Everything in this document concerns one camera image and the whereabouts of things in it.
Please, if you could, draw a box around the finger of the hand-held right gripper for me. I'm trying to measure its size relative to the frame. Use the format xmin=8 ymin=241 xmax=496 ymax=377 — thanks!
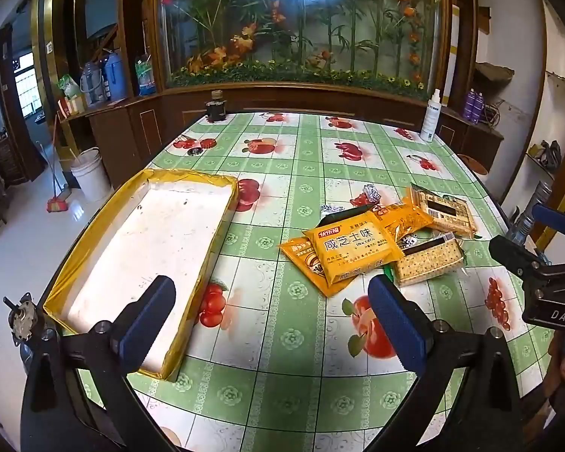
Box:
xmin=489 ymin=234 xmax=544 ymax=288
xmin=532 ymin=204 xmax=565 ymax=236

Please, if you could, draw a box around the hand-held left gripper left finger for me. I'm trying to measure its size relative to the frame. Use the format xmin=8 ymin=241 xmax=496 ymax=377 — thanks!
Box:
xmin=20 ymin=274 xmax=189 ymax=452

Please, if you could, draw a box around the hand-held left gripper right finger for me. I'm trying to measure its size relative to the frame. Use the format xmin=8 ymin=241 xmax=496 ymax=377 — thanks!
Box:
xmin=367 ymin=274 xmax=523 ymax=452

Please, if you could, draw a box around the clear green-ended cracker packet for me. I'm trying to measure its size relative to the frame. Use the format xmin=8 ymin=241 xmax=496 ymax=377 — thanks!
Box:
xmin=383 ymin=238 xmax=467 ymax=288

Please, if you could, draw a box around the orange black-label cracker packet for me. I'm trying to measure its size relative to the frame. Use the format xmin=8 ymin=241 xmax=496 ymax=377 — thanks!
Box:
xmin=407 ymin=186 xmax=477 ymax=238

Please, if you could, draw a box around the large yellow snack packet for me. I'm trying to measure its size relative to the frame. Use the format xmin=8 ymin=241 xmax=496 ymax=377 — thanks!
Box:
xmin=302 ymin=212 xmax=404 ymax=286

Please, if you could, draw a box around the yellow-rimmed white tray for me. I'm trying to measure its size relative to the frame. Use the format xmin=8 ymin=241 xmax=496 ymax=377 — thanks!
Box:
xmin=42 ymin=168 xmax=240 ymax=381

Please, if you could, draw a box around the orange snack packet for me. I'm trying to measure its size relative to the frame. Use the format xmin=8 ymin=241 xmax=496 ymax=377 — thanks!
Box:
xmin=372 ymin=202 xmax=434 ymax=241

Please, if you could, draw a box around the yellow picture snack packet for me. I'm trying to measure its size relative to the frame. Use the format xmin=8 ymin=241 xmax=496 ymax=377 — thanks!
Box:
xmin=279 ymin=238 xmax=359 ymax=298

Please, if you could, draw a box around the dark green cookie packet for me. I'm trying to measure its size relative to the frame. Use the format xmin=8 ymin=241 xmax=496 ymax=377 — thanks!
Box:
xmin=321 ymin=205 xmax=374 ymax=228

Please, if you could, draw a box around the grey yellow bundle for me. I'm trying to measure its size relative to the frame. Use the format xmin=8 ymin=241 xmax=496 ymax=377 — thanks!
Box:
xmin=539 ymin=140 xmax=563 ymax=168

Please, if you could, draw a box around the small metal motor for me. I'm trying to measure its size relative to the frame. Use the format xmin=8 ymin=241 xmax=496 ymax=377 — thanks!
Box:
xmin=2 ymin=292 xmax=45 ymax=344

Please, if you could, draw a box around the red broom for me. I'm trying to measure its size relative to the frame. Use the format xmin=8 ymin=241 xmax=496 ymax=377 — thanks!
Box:
xmin=46 ymin=113 xmax=72 ymax=214

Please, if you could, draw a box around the brown broken board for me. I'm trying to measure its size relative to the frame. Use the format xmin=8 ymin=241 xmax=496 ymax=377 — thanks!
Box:
xmin=475 ymin=62 xmax=516 ymax=86

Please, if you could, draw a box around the white spray bottle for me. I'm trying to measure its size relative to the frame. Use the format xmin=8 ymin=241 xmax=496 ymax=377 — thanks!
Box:
xmin=420 ymin=89 xmax=442 ymax=143

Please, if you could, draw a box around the white plastic bucket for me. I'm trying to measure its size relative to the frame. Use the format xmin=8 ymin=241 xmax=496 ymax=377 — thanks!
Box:
xmin=70 ymin=147 xmax=113 ymax=202

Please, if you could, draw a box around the green checked fruit tablecloth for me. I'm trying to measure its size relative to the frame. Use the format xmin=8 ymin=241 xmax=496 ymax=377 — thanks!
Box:
xmin=75 ymin=111 xmax=563 ymax=452

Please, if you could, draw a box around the dark glass jar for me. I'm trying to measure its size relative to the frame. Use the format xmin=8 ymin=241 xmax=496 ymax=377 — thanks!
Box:
xmin=205 ymin=89 xmax=227 ymax=123

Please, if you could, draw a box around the red white box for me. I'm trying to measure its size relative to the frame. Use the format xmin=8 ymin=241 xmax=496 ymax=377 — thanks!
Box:
xmin=59 ymin=94 xmax=88 ymax=116

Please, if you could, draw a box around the grey thermos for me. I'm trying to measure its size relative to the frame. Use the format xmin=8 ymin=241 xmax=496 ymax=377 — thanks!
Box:
xmin=79 ymin=60 xmax=105 ymax=104

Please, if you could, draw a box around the blue thermos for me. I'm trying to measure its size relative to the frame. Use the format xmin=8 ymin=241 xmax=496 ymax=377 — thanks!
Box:
xmin=102 ymin=52 xmax=128 ymax=102

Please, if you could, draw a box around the green white bag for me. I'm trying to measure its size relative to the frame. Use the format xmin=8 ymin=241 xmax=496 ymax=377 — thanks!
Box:
xmin=57 ymin=74 xmax=82 ymax=102

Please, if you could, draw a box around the glass artificial flower display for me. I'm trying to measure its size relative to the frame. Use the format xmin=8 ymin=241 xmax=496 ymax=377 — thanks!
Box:
xmin=153 ymin=0 xmax=448 ymax=99

